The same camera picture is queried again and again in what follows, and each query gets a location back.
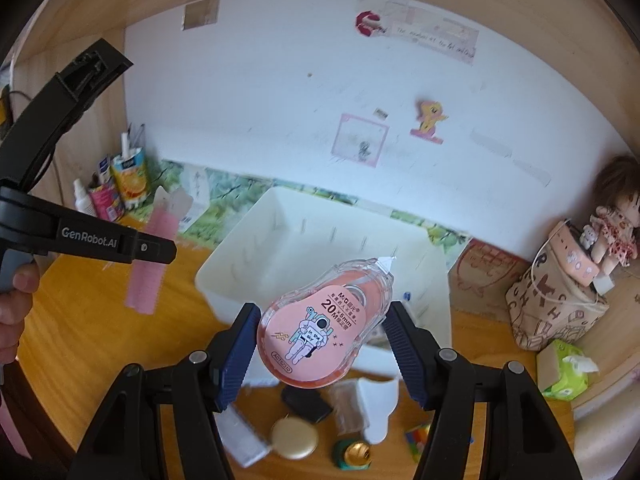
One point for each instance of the black pouch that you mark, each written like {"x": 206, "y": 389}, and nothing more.
{"x": 307, "y": 402}

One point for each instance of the pink snack packet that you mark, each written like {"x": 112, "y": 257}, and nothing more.
{"x": 107, "y": 202}

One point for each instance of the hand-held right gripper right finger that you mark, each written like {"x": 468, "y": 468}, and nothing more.
{"x": 406, "y": 355}

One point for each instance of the white spray bottle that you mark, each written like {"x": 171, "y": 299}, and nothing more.
{"x": 84, "y": 202}

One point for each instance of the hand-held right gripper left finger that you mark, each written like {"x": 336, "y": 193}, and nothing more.
{"x": 235, "y": 360}

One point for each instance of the red lips sticker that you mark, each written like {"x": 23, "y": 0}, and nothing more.
{"x": 367, "y": 22}

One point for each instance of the cardboard box with red print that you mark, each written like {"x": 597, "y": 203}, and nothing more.
{"x": 480, "y": 285}

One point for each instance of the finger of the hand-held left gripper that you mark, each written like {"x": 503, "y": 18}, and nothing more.
{"x": 152, "y": 250}
{"x": 55, "y": 110}

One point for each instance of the brown-haired doll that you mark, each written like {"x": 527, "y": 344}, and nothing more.
{"x": 617, "y": 225}

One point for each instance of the pink pouch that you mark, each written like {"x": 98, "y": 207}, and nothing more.
{"x": 567, "y": 255}

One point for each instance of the person's left hand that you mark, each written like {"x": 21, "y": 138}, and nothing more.
{"x": 12, "y": 320}

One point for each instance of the pink-bordered sticky note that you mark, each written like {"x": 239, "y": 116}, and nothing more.
{"x": 360, "y": 140}

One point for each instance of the brown tape patch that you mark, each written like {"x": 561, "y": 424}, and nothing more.
{"x": 201, "y": 14}

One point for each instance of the colourful puzzle cube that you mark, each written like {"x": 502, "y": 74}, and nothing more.
{"x": 417, "y": 442}

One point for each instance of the white plastic scoop-shaped divider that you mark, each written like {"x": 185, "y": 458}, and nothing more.
{"x": 377, "y": 405}

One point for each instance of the paper note strip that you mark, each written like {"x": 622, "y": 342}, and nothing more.
{"x": 435, "y": 35}

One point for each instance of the clear tape strip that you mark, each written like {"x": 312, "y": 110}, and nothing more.
{"x": 510, "y": 152}

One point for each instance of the pink hair roller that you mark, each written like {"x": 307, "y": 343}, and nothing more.
{"x": 145, "y": 285}

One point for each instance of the small white toy figure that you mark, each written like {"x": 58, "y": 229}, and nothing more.
{"x": 588, "y": 237}

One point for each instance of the letter-print canvas tote bag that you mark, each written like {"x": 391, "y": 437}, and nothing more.
{"x": 555, "y": 315}

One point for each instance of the pink correction tape dispenser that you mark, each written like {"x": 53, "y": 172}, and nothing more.
{"x": 320, "y": 330}

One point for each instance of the bunch of pens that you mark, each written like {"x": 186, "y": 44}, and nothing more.
{"x": 131, "y": 140}

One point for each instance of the person's left forearm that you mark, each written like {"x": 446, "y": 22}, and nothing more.
{"x": 6, "y": 422}

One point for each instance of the green bottle with gold cap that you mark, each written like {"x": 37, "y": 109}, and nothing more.
{"x": 352, "y": 455}

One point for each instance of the white plastic storage bin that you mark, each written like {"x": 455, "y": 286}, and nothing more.
{"x": 240, "y": 260}

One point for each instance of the white tube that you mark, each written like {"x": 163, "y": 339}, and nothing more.
{"x": 104, "y": 170}

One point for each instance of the gold round compact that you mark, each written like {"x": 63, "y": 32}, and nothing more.
{"x": 294, "y": 439}

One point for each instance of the small grey sticker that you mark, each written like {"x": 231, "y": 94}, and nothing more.
{"x": 382, "y": 113}

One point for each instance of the green tissue pack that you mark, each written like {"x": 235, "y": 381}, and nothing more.
{"x": 565, "y": 375}

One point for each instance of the white charger block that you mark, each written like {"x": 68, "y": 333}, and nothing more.
{"x": 245, "y": 440}

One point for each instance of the yellow pony sticker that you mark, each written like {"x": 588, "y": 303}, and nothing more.
{"x": 429, "y": 120}

